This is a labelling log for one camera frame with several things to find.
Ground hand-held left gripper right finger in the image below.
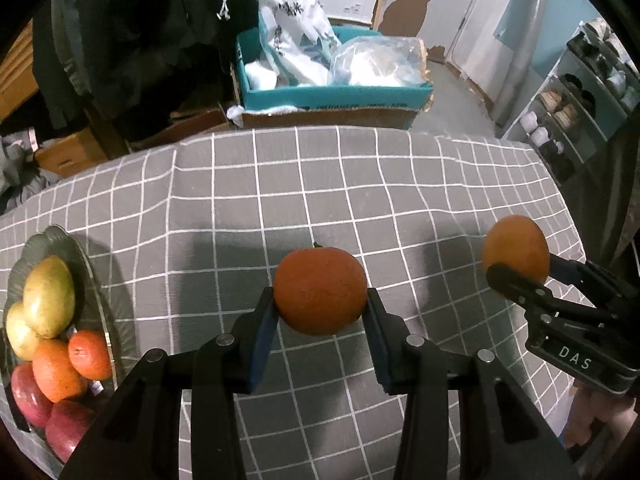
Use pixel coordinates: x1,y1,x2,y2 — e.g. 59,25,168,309
362,287,576,480

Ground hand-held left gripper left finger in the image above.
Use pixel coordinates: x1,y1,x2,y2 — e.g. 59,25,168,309
60,287,281,480

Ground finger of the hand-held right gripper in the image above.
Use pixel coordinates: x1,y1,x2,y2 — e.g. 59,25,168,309
547,252,627,309
486,262,601,323

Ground small tangerine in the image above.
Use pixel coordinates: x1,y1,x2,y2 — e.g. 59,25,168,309
482,215,551,286
68,329,113,381

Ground orange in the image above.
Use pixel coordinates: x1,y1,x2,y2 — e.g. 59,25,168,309
273,246,368,337
32,339,88,403

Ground red apple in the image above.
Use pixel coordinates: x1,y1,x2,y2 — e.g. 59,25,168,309
11,364,56,428
46,400,98,463

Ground yellow pear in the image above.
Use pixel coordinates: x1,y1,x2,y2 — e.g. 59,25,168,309
23,255,77,339
5,301,43,361

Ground grey glass plate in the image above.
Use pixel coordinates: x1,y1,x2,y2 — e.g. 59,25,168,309
1,224,138,466

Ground person's right hand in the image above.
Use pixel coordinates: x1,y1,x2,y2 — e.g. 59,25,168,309
564,385,639,453

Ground shoe rack with shoes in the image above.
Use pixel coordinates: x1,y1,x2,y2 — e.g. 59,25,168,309
519,16,640,181

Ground grey checked tablecloth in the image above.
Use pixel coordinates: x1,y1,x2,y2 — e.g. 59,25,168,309
0,126,588,480

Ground grey shoe rack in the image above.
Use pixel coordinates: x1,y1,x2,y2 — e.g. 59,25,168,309
499,19,640,182

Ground white door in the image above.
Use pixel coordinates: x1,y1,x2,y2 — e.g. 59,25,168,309
446,0,532,107

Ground teal cardboard box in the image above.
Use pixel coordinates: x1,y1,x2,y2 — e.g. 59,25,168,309
234,24,435,112

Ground clear plastic bag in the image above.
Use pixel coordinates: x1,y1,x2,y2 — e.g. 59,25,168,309
328,35,432,88

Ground wooden drawer box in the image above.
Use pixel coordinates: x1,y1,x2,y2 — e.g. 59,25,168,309
34,125,117,179

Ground grey crumpled clothes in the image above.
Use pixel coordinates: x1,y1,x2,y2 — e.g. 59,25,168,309
0,129,57,217

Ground black hanging jacket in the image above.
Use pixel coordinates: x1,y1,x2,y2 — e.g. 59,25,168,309
30,0,237,142

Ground wooden louvered wardrobe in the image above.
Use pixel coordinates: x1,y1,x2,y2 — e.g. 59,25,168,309
0,24,42,122

